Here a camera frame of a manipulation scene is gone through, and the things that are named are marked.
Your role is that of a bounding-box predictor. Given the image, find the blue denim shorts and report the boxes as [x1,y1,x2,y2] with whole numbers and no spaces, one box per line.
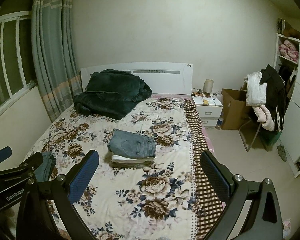
[108,129,156,159]

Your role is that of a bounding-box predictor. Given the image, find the dark grey folded pants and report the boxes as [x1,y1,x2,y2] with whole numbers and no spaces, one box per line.
[34,152,56,182]

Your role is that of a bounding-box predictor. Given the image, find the metal folding chair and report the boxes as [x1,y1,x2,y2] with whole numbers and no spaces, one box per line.
[238,119,282,152]

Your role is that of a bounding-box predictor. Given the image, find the olive folded pants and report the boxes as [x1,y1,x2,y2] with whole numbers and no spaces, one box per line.
[110,161,154,168]

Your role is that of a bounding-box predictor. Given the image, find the white folded pants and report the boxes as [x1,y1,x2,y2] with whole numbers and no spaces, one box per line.
[111,155,155,164]

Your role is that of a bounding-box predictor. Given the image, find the grey slipper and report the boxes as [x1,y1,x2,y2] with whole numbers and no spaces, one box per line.
[277,145,287,162]

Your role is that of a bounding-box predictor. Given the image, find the floral bed cover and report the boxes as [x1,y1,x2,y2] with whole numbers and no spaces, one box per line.
[30,98,223,239]

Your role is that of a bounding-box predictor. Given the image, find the plastic water bottle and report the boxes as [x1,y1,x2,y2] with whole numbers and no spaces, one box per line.
[216,117,224,129]

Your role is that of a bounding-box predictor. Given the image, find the pink garment on chair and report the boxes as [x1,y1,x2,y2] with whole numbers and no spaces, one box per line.
[253,105,275,131]

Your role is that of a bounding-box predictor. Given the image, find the white nightstand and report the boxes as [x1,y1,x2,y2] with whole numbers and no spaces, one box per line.
[192,96,223,127]

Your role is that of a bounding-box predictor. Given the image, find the brown cardboard box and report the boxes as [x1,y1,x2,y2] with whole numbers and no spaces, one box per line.
[221,88,250,130]

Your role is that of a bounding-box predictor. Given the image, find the white jacket on chair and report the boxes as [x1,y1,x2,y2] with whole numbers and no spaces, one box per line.
[245,72,267,107]

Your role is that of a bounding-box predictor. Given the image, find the black garment on chair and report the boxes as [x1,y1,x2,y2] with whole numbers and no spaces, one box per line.
[260,65,287,132]

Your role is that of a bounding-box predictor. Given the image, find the dark green blanket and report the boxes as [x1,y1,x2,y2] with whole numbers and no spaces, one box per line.
[74,69,152,120]

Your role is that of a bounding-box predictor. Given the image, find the beige table lamp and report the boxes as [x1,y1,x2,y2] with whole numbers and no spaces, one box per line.
[203,79,214,94]

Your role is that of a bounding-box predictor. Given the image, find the green grey curtain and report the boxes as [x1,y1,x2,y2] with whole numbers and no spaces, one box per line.
[31,0,82,121]

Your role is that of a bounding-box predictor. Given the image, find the white headboard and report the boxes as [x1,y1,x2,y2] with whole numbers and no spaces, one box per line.
[81,62,193,96]

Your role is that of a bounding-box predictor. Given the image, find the white wardrobe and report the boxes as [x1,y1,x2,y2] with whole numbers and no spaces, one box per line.
[274,34,300,178]

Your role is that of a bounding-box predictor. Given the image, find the pink folded bedding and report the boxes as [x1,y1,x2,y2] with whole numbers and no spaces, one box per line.
[279,40,299,63]

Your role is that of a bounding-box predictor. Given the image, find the window frame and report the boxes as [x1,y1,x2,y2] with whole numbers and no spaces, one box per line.
[0,11,36,116]

